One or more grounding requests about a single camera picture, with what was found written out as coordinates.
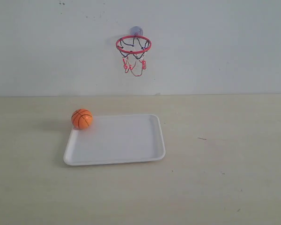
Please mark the small orange toy basketball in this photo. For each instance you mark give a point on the small orange toy basketball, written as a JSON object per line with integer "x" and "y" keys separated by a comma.
{"x": 81, "y": 119}

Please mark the red mini basketball hoop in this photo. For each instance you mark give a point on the red mini basketball hoop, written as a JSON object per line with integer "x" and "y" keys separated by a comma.
{"x": 133, "y": 49}

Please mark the white rectangular plastic tray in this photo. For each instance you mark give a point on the white rectangular plastic tray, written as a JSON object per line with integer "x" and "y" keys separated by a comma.
{"x": 116, "y": 139}

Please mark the clear suction cup mount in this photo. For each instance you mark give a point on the clear suction cup mount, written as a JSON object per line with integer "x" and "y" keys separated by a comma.
{"x": 136, "y": 31}

